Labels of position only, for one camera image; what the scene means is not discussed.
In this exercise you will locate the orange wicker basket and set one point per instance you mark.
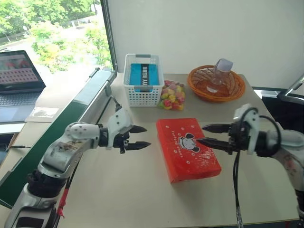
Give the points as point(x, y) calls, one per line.
point(237, 88)

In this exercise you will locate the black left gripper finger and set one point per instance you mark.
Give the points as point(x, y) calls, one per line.
point(137, 145)
point(139, 129)

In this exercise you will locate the dark window frame post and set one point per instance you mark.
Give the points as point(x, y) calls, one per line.
point(110, 35)

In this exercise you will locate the bag of colourful candies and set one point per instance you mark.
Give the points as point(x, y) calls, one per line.
point(171, 97)

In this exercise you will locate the green conveyor belt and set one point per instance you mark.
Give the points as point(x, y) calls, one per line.
point(47, 137)

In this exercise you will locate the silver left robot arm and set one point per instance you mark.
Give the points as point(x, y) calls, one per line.
point(80, 131)

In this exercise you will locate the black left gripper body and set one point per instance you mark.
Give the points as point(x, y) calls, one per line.
point(120, 140)

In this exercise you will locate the white paper label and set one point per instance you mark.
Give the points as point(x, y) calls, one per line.
point(45, 112)

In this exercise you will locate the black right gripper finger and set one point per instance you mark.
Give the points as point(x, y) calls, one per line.
point(216, 143)
point(218, 129)

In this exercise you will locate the white perforated plastic basket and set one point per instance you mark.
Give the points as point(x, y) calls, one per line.
point(142, 98)

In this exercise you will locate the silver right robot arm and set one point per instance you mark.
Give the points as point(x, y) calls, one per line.
point(289, 142)

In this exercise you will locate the red gift box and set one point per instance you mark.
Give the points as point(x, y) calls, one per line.
point(171, 142)

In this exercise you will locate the black laptop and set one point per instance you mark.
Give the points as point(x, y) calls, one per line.
point(16, 69)

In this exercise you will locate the brown cardboard sheet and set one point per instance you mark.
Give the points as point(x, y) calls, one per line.
point(52, 99)

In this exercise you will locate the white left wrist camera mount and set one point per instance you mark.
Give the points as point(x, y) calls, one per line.
point(117, 121)

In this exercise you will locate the blue packet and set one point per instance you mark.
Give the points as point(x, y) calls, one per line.
point(136, 74)

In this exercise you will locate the silver metal bar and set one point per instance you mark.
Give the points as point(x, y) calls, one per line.
point(295, 85)

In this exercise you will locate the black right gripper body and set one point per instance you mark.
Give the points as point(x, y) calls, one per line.
point(237, 140)

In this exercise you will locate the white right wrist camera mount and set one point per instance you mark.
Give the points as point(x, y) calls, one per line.
point(253, 128)

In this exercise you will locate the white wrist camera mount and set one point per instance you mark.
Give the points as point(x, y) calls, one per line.
point(253, 128)
point(117, 121)

